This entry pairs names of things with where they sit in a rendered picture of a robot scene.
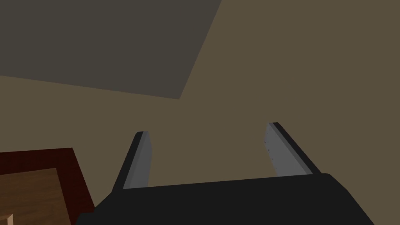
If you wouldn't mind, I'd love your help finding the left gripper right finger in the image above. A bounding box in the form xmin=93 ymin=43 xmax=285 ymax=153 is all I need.
xmin=264 ymin=122 xmax=322 ymax=177

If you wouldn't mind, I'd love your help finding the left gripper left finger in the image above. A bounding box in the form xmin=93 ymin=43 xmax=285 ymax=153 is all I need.
xmin=111 ymin=131 xmax=153 ymax=191

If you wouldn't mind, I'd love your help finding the brown wooden door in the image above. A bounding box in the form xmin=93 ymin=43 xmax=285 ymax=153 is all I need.
xmin=0 ymin=167 xmax=73 ymax=225

